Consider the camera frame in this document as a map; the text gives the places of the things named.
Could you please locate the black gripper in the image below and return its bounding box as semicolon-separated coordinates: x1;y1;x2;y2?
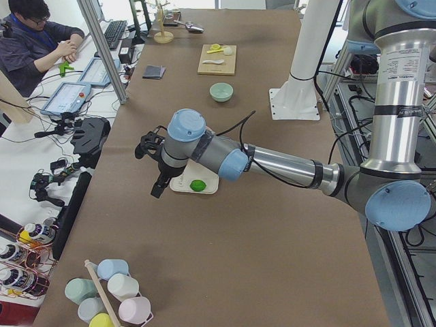
134;125;184;198

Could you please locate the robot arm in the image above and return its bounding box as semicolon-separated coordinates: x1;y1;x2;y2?
134;1;435;232

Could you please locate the light green bowl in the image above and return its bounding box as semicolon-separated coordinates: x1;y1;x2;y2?
209;82;234;102

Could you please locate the white ceramic spoon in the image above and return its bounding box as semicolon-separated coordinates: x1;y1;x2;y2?
201;59;225;65

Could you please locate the metal ice scoop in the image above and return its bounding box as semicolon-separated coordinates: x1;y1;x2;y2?
174;20;204;34

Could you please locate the cream plastic tray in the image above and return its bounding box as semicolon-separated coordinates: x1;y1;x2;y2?
170;160;219;194

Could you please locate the green lime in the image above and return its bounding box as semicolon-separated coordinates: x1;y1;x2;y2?
189;179;207;192

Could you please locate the blue plastic cup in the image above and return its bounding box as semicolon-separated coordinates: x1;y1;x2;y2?
97;259;129;281

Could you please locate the white plastic cup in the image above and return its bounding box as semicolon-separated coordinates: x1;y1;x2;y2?
107;273;139;302

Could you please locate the folded grey purple cloth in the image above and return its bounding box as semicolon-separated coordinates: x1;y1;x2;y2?
142;65;166;80

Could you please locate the white bottle upper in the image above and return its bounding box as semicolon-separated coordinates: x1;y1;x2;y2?
25;223;56;245

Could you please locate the white bottle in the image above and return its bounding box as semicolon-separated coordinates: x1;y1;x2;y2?
25;223;56;245
1;268;36;292
1;244;27;265

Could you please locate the pink plastic cup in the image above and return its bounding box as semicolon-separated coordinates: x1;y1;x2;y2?
119;296;151;324

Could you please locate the teach pendant tablet near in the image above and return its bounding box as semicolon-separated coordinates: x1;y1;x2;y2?
40;82;91;116

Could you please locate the teach pendant tablet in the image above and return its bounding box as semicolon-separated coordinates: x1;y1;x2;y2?
78;57;110;88
40;82;91;116

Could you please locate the wooden cup rack stick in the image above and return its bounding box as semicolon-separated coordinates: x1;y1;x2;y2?
84;260;121;327

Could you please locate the teach pendant tablet far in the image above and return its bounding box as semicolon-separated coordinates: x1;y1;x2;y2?
78;57;110;88

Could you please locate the green plastic cup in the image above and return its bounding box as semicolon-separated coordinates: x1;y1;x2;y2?
64;278;97;305

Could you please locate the black power adapter box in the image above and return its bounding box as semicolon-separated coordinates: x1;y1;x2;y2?
118;47;134;64

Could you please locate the wooden cutting board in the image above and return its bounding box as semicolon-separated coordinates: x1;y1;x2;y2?
197;44;237;76

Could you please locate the grey plastic cup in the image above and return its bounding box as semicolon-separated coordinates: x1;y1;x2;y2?
78;297;106;324

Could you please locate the yellow plastic cup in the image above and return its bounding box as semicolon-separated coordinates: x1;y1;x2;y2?
89;313;114;327

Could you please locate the wooden mug tree stand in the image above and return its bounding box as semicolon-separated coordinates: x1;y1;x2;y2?
153;0;174;44

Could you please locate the yellow plastic knife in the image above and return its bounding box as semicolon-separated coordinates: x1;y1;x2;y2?
206;48;224;54

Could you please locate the black keyboard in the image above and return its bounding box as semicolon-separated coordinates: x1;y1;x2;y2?
104;20;127;50

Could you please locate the white bottle middle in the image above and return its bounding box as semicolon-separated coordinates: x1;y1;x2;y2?
1;244;27;265

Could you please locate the white bottle lower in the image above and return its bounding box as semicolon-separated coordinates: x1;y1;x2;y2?
1;268;36;292

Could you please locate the black framed wooden tray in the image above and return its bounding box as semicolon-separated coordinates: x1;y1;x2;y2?
163;11;181;27

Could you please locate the seated person in blue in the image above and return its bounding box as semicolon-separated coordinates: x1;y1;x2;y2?
1;0;84;97

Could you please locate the copper wire bottle rack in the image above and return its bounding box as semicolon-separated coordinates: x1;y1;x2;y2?
1;227;57;300

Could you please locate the white pillar mount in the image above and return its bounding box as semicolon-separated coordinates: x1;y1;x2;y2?
270;0;342;121

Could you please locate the aluminium frame post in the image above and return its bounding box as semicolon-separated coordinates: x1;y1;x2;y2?
77;0;127;105

